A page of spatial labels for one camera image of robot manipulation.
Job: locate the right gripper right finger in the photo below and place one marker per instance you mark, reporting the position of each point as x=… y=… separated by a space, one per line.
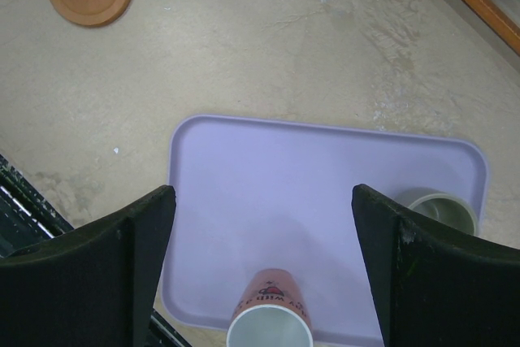
x=431 y=284

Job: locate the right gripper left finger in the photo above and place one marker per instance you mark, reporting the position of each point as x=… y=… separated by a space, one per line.
x=93 y=286

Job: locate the dark olive cup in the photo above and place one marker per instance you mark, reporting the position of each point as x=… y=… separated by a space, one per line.
x=442 y=207

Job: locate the small orange-handled mug front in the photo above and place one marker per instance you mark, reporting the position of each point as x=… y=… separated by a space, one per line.
x=271 y=312

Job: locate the lavender plastic tray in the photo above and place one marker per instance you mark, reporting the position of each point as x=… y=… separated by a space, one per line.
x=253 y=194

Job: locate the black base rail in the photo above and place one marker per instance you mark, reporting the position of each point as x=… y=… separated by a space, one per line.
x=26 y=217

